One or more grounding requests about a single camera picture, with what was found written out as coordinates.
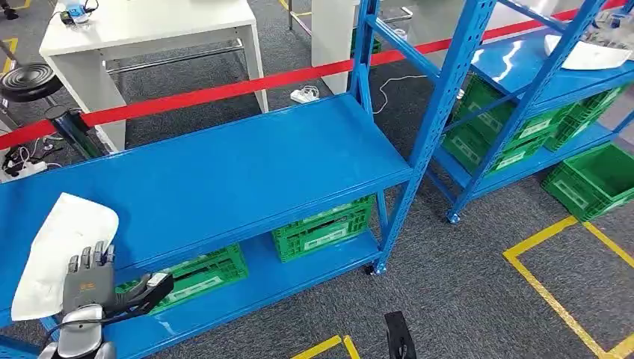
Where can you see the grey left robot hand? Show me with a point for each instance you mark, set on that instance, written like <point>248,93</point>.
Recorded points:
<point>91,287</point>

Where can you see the white table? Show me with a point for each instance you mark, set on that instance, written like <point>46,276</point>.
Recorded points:
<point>148,22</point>

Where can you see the yellow floor tape square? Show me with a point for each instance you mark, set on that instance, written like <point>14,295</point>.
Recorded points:
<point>540,237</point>
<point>317,348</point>

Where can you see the blue and black device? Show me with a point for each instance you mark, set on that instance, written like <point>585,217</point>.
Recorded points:
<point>77,12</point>

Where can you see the black stanchion post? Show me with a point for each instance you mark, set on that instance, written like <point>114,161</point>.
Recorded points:
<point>74,131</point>

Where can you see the blue metal shelf rack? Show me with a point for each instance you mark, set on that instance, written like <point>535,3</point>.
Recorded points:
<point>515,64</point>
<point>223,173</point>

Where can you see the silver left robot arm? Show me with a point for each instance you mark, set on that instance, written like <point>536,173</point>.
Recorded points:
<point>81,337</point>

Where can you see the grey plastic part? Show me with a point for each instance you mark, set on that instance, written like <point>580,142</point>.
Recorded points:
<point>611,25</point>

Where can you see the white power strip with plugs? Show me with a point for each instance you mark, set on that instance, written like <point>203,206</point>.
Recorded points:
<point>27,168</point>

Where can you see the red barrier belt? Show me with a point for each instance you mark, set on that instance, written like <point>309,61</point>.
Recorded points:
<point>198,99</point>

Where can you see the white table leg panel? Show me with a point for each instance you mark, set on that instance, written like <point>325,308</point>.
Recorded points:
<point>332,44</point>

